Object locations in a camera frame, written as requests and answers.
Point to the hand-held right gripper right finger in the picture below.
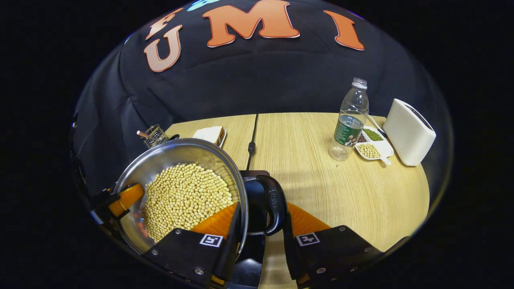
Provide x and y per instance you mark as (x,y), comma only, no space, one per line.
(290,249)

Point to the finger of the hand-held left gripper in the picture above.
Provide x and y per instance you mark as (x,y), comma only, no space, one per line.
(126,198)

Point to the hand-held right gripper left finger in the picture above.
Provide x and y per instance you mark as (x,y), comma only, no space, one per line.
(229,245)

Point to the black induction cooktop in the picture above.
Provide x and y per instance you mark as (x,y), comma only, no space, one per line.
(255,257)

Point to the stainless steel pot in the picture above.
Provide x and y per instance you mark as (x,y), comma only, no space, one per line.
(140,168)

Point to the pile of soybeans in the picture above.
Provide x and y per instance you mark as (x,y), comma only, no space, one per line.
(186,196)

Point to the sandwich with lettuce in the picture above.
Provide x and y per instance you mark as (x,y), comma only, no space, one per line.
(209,134)

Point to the small white plate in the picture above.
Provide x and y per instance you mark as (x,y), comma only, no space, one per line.
(223,138)

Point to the small heap of soybeans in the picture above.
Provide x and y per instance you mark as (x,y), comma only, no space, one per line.
(368,150)

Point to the heap of red beans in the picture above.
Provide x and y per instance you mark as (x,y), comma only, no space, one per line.
(360,139)

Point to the white divided tray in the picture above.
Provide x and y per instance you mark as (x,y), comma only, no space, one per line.
(383,148)

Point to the clear plastic water bottle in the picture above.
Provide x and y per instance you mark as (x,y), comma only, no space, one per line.
(349,124)

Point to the heap of green mung beans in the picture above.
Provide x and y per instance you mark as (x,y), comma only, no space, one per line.
(373,135)

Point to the white toaster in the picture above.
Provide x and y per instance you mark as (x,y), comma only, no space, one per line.
(407,134)

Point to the black backdrop cloth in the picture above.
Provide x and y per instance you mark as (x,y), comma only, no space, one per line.
(241,80)

